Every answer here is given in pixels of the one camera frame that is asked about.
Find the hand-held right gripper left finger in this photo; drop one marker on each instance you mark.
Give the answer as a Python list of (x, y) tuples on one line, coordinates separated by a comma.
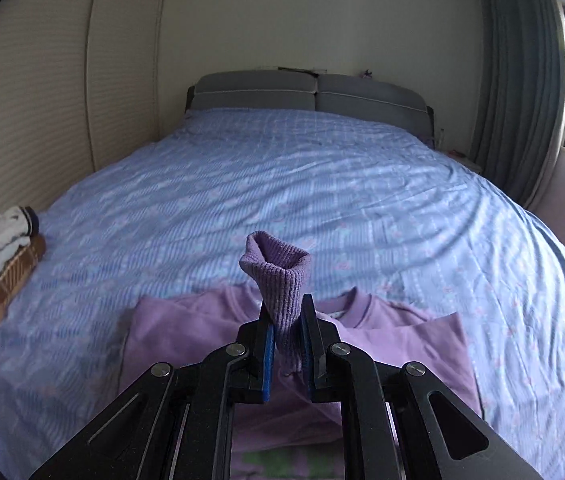
[(268, 360)]

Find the grey-blue curtain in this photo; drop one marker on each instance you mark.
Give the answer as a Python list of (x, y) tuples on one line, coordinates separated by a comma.
[(522, 85)]

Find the green pink patterned cloth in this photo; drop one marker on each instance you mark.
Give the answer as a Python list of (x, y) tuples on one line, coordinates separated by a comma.
[(287, 465)]

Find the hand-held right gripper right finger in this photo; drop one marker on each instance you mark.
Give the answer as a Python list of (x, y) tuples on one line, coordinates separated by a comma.
[(306, 350)]

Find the grey padded headboard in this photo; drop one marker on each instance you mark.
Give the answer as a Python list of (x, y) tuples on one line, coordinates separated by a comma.
[(262, 92)]

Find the cream louvered wardrobe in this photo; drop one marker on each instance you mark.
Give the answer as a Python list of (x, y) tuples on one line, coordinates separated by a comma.
[(37, 85)]

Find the blue floral striped quilt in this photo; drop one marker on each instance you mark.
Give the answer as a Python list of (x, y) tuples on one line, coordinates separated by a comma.
[(287, 180)]

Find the small purple figurine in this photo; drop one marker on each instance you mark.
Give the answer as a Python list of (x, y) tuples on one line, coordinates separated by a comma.
[(367, 74)]

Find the purple sweater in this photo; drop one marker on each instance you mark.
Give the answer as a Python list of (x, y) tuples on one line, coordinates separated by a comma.
[(187, 340)]

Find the bedside table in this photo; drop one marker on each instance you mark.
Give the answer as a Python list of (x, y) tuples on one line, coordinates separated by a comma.
[(465, 161)]

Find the brown folded sweater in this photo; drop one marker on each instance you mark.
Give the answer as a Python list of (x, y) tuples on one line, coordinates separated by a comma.
[(12, 275)]

